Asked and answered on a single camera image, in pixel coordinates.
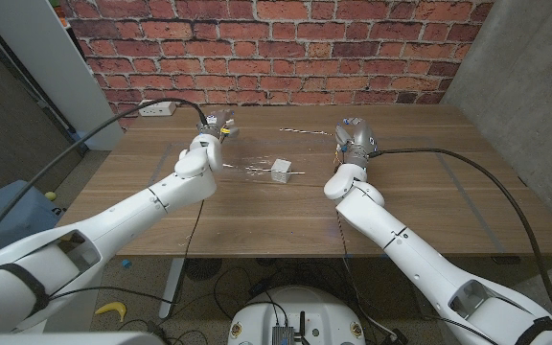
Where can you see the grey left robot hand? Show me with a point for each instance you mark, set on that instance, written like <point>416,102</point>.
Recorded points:
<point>217,124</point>

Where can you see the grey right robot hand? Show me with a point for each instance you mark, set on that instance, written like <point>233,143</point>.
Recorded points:
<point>358,141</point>

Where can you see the clear cellophane sheet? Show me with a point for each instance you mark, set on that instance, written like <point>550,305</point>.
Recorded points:
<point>257,168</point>

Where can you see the small white box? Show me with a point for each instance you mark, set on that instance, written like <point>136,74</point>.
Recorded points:
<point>281,170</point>

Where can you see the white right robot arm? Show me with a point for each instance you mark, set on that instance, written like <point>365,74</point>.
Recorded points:
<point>424,259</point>

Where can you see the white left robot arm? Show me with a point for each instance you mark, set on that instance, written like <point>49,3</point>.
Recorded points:
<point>113,220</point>

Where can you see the grey electronics box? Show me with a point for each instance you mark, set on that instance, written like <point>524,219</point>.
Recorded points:
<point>283,336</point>

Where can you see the white power strip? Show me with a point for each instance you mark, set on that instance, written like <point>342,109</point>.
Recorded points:
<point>158,109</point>

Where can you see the red brick print backdrop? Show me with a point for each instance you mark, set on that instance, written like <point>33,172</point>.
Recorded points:
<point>276,48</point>

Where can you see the black round fan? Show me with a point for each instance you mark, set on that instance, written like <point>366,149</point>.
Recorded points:
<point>202,269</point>

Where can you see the small blue floor object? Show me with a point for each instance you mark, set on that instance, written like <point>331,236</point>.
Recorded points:
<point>126,263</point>

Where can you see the metal table leg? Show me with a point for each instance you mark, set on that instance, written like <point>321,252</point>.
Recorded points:
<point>170,287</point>
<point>427,309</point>

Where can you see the white upright panel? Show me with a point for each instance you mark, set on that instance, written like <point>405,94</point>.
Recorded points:
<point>51,62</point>

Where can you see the yellow-green ball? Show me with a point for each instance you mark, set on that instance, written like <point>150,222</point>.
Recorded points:
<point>51,196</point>

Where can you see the black antenna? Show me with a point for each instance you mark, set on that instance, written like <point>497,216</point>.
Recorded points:
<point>302,326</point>

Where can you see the black power plug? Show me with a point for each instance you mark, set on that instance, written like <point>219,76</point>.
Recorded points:
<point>399,337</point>

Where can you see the blue plastic container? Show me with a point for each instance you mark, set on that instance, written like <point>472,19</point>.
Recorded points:
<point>31,225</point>

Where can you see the yellow banana-shaped object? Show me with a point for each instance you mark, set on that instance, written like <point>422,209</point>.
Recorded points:
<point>113,309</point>

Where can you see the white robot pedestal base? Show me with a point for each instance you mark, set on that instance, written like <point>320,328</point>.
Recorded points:
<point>324,311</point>

